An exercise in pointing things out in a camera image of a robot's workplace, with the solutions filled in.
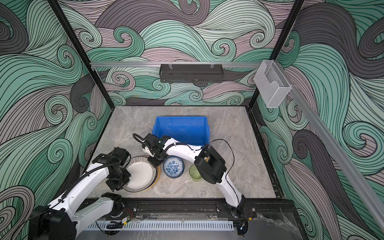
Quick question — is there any black striped white plate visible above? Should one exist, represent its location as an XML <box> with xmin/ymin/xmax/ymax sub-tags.
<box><xmin>123</xmin><ymin>156</ymin><xmax>157</xmax><ymax>193</ymax></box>

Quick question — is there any blue plastic bin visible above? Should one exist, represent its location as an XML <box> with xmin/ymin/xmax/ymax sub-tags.
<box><xmin>152</xmin><ymin>116</ymin><xmax>210</xmax><ymax>146</ymax></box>

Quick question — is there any yellow rim patterned plate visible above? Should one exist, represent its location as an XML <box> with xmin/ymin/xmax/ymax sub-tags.
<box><xmin>146</xmin><ymin>166</ymin><xmax>161</xmax><ymax>190</ymax></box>

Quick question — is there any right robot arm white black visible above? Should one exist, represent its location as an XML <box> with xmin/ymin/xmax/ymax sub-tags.
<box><xmin>133</xmin><ymin>133</ymin><xmax>246</xmax><ymax>211</ymax></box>

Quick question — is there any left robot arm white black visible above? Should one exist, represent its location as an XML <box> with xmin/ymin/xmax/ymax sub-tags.
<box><xmin>28</xmin><ymin>147</ymin><xmax>131</xmax><ymax>240</ymax></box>

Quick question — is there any blue white floral bowl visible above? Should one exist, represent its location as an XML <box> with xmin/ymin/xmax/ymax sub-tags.
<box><xmin>163</xmin><ymin>156</ymin><xmax>185</xmax><ymax>179</ymax></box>

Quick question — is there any green transparent cup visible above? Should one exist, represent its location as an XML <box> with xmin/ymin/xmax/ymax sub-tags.
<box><xmin>189</xmin><ymin>165</ymin><xmax>203</xmax><ymax>182</ymax></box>

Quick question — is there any white slotted cable duct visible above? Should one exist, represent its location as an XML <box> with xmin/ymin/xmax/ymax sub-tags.
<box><xmin>85</xmin><ymin>220</ymin><xmax>235</xmax><ymax>232</ymax></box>

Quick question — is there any black wall tray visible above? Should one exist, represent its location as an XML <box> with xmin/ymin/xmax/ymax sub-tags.
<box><xmin>159</xmin><ymin>64</ymin><xmax>224</xmax><ymax>83</ymax></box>

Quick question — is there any aluminium back wall rail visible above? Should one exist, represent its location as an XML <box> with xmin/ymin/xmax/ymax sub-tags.
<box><xmin>90</xmin><ymin>61</ymin><xmax>261</xmax><ymax>69</ymax></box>

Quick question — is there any aluminium wall rail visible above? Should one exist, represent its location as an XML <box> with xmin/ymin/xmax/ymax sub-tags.
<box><xmin>275</xmin><ymin>63</ymin><xmax>384</xmax><ymax>230</ymax></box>
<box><xmin>90</xmin><ymin>61</ymin><xmax>261</xmax><ymax>69</ymax></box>

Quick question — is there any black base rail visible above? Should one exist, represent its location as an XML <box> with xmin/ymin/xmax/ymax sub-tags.
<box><xmin>122</xmin><ymin>198</ymin><xmax>296</xmax><ymax>219</ymax></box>

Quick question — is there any clear acrylic wall holder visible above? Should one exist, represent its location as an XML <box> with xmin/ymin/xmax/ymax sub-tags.
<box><xmin>254</xmin><ymin>60</ymin><xmax>292</xmax><ymax>108</ymax></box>

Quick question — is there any aluminium right wall rail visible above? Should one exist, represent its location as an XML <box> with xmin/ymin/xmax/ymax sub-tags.
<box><xmin>275</xmin><ymin>63</ymin><xmax>384</xmax><ymax>230</ymax></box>

